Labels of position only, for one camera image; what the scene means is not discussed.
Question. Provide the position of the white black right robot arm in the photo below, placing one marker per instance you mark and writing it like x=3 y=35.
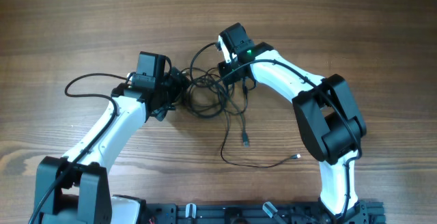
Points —
x=330 y=124

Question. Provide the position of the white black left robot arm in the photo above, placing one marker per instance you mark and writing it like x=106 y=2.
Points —
x=75 y=187

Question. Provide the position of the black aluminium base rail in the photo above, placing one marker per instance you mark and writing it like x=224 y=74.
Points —
x=364 y=212

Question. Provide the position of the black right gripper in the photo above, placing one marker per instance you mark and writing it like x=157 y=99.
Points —
x=227 y=71

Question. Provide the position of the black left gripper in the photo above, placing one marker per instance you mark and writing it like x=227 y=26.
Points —
x=177 y=89

